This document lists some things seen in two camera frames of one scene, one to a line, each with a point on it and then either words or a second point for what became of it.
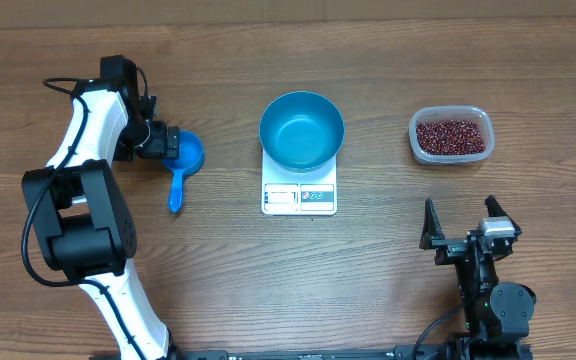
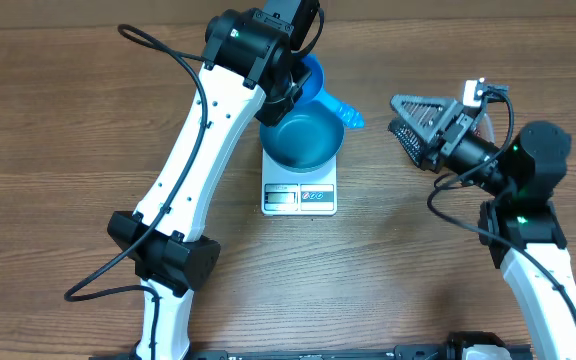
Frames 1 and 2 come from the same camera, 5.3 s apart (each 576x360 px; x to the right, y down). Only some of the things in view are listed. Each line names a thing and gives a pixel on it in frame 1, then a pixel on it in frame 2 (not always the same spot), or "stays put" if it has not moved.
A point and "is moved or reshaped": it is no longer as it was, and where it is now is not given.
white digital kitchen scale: x=287 y=193 stays put
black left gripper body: x=158 y=142 to x=282 y=104
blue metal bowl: x=302 y=131 stays put
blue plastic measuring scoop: x=189 y=161 is moved or reshaped
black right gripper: x=451 y=247 to x=443 y=150
